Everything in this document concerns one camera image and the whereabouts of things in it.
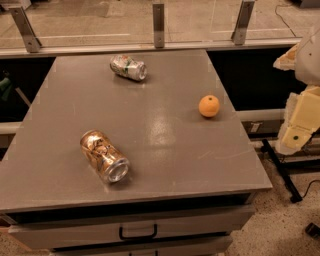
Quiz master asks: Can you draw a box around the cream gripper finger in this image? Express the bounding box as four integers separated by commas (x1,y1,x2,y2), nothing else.
273,44,299,71
275,85,320,155

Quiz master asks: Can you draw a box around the orange soda can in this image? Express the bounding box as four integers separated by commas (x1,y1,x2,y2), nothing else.
80,130,130,183

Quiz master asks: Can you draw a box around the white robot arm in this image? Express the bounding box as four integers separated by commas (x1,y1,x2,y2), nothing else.
273,23,320,155

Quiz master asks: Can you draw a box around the black metal stand leg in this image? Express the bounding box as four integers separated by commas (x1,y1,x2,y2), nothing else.
261,139,302,203

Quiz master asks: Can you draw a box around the orange fruit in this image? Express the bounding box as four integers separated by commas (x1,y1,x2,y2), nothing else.
198,95,220,118

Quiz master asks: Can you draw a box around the black object at right edge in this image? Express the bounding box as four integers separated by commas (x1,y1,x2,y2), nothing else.
305,223,320,239

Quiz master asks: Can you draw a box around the grey lower drawer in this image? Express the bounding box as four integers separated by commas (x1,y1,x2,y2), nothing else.
50,236,232,256

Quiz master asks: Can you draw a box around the grey drawer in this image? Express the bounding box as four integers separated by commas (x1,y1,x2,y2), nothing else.
50,236,232,256
9,205,254,249

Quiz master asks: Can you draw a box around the grey upper drawer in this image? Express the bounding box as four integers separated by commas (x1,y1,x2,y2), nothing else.
9,205,254,249

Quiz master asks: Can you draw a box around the white bar left side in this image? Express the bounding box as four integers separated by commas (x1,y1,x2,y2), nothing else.
0,122,21,135

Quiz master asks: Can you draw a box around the black cable behind glass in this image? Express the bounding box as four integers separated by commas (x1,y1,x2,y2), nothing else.
274,2,298,38

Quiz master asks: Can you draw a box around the right metal rail bracket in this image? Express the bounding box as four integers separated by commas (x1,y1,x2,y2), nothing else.
231,0,255,45

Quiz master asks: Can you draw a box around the metal rail bracket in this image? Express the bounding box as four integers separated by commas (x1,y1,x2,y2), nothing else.
9,7,42,53
153,3,165,48
231,0,255,45

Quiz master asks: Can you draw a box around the black cable on floor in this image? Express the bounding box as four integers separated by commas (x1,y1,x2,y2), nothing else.
301,179,320,198

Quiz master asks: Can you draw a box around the middle metal rail bracket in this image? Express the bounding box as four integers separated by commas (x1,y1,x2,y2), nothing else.
153,3,165,48

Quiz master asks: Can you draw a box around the horizontal metal rail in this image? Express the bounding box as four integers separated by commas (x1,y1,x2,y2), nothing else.
0,37,301,59

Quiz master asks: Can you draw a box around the black upper drawer handle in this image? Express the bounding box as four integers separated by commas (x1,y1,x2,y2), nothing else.
118,224,158,241

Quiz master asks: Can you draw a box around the left metal rail bracket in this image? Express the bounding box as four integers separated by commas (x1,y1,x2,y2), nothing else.
9,7,42,53

